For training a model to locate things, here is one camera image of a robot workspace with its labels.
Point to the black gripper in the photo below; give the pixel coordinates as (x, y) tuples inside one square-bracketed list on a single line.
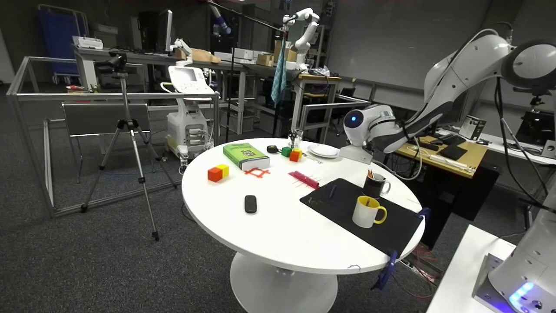
[(383, 159)]

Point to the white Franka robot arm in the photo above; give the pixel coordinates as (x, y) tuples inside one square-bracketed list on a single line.
[(462, 64)]

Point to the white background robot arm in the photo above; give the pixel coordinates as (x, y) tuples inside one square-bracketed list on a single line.
[(304, 36)]

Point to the black keyboard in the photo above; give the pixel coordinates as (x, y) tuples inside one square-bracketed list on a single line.
[(430, 145)]

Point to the large white plate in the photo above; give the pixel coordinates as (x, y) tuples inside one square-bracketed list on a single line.
[(323, 157)]

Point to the white mug yellow inside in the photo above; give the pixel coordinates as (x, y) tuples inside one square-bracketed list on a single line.
[(363, 217)]

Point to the small white plate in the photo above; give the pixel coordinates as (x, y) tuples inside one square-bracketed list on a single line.
[(323, 150)]

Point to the blue tape strip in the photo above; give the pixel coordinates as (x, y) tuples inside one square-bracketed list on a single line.
[(383, 276), (423, 213)]

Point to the black pad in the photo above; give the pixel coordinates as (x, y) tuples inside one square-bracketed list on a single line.
[(451, 154)]

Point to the metal railing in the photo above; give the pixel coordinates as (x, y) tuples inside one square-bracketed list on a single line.
[(331, 107)]

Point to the black mat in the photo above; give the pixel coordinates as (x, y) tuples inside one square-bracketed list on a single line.
[(399, 232)]

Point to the wooden side table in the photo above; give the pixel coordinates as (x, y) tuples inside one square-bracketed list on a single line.
[(462, 166)]

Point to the pink ruler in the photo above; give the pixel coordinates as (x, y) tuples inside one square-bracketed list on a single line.
[(304, 180)]

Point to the yellow cube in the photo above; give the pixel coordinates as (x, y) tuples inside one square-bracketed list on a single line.
[(224, 170), (298, 154)]

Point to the red cube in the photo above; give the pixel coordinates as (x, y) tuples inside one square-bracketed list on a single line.
[(213, 175), (293, 157)]

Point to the glass holding utensils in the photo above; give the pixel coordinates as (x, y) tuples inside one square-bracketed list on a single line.
[(295, 140)]

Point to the green block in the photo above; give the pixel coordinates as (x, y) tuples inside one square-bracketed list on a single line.
[(284, 152)]

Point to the black round object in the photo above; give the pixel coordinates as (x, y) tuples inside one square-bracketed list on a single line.
[(272, 149)]

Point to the white round table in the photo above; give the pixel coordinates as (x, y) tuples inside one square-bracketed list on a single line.
[(278, 232)]

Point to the teal cloth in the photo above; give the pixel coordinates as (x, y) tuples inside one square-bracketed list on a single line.
[(278, 79)]

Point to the green book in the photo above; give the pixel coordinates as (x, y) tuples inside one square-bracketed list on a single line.
[(244, 156)]

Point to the black computer mouse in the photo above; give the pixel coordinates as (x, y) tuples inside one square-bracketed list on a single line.
[(250, 204)]

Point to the black boom stand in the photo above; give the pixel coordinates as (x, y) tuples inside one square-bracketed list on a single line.
[(231, 88)]

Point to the white medical cart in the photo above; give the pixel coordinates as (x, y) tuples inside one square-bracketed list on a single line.
[(187, 131)]

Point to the blue trolley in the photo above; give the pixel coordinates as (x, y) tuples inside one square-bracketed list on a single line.
[(57, 36)]

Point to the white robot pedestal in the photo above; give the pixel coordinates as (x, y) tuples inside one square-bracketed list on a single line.
[(462, 272)]

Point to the black camera tripod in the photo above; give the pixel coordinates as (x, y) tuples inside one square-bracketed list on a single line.
[(137, 157)]

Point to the metal frame enclosure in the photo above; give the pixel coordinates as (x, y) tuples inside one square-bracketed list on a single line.
[(114, 97)]

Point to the black camera on tripod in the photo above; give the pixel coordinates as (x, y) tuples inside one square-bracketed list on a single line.
[(118, 64)]

